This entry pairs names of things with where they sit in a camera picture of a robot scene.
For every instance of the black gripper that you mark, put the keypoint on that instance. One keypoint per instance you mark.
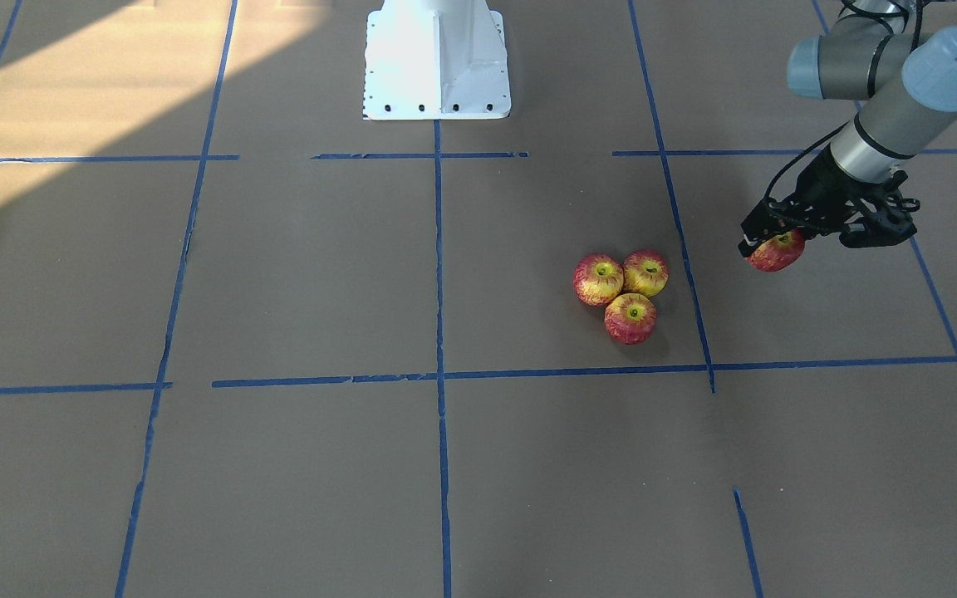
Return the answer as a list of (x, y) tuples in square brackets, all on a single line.
[(821, 194)]

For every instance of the red yellow apple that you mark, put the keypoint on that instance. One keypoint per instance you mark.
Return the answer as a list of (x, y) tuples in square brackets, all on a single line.
[(779, 252), (630, 319), (598, 279), (645, 272)]

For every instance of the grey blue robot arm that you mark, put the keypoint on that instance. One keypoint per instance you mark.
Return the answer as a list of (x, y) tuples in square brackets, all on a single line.
[(906, 82)]

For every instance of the red yellow apple back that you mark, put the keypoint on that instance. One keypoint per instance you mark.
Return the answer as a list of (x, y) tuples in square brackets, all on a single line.
[(645, 272)]

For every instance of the red yellow apple front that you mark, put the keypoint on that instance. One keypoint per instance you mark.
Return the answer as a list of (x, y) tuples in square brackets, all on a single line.
[(630, 319)]

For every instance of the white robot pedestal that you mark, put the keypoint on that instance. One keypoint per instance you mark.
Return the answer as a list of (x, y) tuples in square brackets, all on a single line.
[(436, 60)]

